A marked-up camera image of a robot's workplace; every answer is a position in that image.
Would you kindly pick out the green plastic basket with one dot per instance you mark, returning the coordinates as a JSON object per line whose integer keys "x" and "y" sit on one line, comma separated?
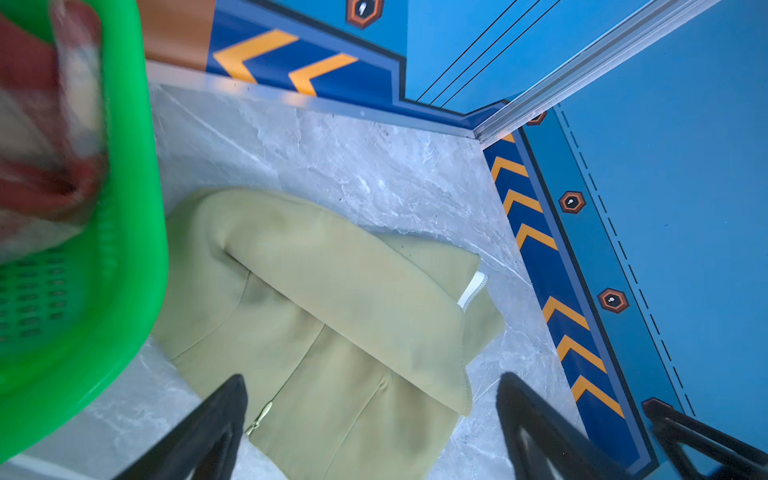
{"x": 73, "y": 316}

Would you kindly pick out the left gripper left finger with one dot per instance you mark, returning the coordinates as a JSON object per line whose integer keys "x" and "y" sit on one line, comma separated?
{"x": 202, "y": 446}

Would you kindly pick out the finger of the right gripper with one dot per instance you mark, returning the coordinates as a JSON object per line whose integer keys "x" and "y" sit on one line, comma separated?
{"x": 674, "y": 431}

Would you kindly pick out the red plaid skirt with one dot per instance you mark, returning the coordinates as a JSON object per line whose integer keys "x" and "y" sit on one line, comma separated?
{"x": 54, "y": 158}

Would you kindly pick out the olive green skirt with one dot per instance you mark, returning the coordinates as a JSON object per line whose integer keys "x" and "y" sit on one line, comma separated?
{"x": 354, "y": 346}

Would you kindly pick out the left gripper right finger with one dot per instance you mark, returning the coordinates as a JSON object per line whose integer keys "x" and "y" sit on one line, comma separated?
{"x": 541, "y": 443}

